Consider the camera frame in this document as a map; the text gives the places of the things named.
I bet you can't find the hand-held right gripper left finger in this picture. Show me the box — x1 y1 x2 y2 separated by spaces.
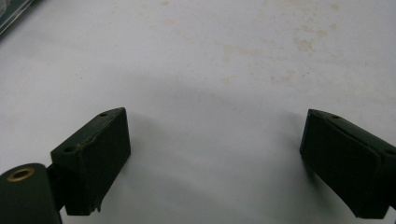
46 106 132 217

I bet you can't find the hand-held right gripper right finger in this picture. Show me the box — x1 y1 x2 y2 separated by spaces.
299 108 396 220

